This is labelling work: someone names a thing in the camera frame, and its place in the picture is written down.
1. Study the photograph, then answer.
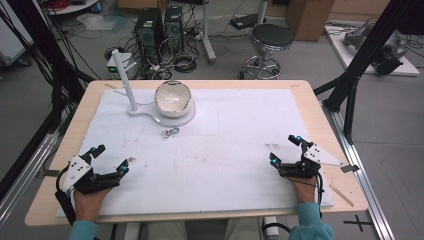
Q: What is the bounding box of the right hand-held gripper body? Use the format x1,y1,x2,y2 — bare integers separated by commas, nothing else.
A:
278,142,345,179

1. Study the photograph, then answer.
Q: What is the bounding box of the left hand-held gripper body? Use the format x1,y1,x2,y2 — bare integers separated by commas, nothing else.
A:
54,153,122,195

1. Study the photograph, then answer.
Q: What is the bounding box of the person's right hand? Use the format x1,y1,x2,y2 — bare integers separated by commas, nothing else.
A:
289,176,318,205

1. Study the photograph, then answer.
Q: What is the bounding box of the person's left hand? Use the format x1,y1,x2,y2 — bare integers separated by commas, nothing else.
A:
73,187,113,224

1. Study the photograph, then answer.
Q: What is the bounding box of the thin wooden stick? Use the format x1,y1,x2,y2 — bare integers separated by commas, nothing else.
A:
329,184,355,208

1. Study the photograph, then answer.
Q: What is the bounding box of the white foam mat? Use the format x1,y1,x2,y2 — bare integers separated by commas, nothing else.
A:
56,88,335,219

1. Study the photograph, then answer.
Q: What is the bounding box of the white stand with pole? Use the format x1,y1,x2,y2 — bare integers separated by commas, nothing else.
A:
111,49,197,128

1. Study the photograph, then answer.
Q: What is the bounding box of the black tape cross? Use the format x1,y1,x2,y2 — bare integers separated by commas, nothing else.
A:
343,214,373,233

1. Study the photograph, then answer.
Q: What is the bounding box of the white ceramic bowl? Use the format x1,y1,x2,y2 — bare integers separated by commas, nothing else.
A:
154,80,194,118

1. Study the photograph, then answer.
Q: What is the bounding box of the small white power unit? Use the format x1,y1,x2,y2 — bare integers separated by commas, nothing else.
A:
105,52,135,80

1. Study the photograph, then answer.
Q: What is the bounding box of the white platform board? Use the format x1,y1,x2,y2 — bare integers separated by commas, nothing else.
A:
324,24,421,77

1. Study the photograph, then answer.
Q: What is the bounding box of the black round stool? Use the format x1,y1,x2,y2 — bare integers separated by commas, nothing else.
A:
239,23,295,80

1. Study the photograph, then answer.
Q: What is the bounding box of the brown cardboard box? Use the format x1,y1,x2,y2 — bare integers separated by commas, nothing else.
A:
285,0,336,42

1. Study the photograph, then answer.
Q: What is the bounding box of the grey and black machine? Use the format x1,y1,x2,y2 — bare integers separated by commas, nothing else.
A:
343,23,409,76

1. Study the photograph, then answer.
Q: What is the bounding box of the black flat device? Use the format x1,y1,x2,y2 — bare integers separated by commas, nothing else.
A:
229,13,266,30

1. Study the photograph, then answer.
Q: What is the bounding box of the clear plastic bag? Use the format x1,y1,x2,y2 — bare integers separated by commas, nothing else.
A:
76,12,129,34

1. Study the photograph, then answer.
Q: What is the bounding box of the black computer tower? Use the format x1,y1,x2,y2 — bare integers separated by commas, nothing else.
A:
134,7,165,58
163,4,185,53

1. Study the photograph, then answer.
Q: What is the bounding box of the white desk leg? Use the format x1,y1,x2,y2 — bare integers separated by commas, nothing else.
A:
199,0,217,65

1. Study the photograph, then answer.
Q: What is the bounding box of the round white table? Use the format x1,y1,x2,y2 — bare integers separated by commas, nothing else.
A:
43,0,101,16

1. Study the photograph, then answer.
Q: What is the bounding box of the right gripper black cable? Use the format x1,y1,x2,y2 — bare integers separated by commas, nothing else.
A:
314,171,326,218

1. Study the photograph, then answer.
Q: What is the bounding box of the aluminium rail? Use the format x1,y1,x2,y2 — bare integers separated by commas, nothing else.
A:
321,99,396,240
0,133,60,229

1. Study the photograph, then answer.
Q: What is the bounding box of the small metal ring chain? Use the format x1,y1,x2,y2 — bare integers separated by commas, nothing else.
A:
161,127,181,139

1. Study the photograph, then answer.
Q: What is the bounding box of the black cable loop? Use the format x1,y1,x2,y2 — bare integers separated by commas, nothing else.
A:
261,222,293,237

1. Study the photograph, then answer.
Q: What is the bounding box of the black metal frame with cables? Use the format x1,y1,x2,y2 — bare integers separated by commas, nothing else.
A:
0,0,98,134

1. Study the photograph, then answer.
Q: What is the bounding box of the black metal frame strut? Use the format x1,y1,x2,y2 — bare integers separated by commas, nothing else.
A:
313,0,424,145

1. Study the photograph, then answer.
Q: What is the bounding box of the coiled black cable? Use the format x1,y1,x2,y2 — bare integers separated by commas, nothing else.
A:
172,52,199,74

